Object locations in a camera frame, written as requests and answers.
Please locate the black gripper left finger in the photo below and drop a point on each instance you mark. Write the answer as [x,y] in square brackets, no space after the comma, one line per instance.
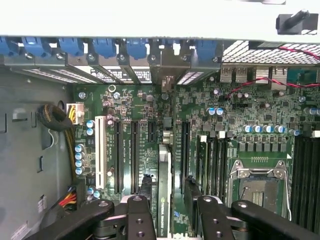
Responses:
[140,220]

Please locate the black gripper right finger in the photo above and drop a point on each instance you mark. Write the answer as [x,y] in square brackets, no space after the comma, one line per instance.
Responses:
[215,220]

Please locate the black RAM slot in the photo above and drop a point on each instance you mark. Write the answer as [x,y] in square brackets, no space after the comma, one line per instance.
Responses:
[296,175]
[211,170]
[225,170]
[315,175]
[202,138]
[218,170]
[305,175]

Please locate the CPU socket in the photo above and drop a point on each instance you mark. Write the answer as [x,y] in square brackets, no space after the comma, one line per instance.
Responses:
[260,195]

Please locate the socket locking lever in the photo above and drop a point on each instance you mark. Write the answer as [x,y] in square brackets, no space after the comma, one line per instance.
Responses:
[288,200]

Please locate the white expansion slot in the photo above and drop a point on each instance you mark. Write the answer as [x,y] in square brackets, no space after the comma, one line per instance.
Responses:
[101,150]

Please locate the short black expansion slot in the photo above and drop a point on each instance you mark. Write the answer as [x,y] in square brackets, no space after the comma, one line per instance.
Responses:
[152,131]

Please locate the green motherboard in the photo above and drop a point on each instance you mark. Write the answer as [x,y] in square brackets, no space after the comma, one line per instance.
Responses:
[130,110]

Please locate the white power connector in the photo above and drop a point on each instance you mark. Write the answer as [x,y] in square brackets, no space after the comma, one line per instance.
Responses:
[76,112]

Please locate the black open PC case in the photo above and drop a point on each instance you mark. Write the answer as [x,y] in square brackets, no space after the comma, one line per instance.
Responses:
[25,125]

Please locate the blue slot cover latch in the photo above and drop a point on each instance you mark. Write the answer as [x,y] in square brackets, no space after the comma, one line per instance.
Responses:
[105,47]
[71,46]
[136,48]
[33,45]
[206,50]
[7,46]

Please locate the black case lock tab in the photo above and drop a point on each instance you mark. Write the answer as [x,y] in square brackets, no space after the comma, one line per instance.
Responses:
[295,21]

